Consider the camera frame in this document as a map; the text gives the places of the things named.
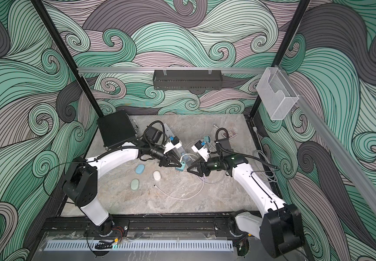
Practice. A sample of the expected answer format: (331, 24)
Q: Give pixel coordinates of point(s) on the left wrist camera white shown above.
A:
(174, 143)

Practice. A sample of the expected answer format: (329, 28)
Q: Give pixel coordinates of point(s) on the black metal box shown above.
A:
(116, 129)

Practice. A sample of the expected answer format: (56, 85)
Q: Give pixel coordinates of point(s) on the green earbud case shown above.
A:
(135, 184)

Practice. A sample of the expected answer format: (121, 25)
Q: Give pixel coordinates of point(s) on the white slotted cable duct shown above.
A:
(140, 245)

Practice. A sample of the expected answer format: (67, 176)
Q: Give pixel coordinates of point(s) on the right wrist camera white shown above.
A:
(200, 148)

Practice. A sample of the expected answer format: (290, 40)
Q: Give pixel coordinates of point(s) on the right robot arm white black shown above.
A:
(237, 166)

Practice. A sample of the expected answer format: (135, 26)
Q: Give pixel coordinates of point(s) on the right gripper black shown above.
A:
(201, 167)

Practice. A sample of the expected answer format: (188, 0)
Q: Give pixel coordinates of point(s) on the light blue usb charger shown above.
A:
(183, 156)

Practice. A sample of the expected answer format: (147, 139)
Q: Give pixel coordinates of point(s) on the white earbud case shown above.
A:
(157, 176)

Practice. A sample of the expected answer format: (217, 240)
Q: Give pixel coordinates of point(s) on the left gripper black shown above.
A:
(168, 159)

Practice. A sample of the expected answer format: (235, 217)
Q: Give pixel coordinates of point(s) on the clear mesh wall bin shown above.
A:
(277, 93)

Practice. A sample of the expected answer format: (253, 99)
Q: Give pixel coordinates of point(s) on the small colourful card box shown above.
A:
(232, 133)

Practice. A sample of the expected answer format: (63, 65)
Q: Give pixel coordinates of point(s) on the black wall shelf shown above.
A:
(197, 80)

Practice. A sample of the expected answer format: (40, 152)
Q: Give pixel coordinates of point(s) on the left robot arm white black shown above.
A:
(81, 181)

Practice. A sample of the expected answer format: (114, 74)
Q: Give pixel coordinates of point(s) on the small teal usb charger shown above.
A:
(207, 139)

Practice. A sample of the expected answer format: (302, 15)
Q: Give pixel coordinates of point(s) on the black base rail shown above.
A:
(219, 224)

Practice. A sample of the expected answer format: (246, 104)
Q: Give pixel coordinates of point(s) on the white power strip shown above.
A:
(168, 134)

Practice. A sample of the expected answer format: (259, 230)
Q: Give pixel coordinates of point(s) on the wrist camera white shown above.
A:
(174, 143)
(200, 148)

